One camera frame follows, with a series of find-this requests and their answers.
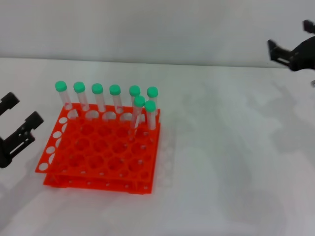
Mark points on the orange plastic test tube rack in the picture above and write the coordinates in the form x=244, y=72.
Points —
x=103, y=152

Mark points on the clear test tube green cap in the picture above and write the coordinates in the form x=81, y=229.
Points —
x=97, y=88
x=60, y=86
x=79, y=87
x=134, y=90
x=150, y=106
x=115, y=90
x=152, y=91
x=139, y=101

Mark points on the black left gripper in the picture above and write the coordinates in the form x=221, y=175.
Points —
x=4, y=155

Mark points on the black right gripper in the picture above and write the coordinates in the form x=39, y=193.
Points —
x=305, y=56

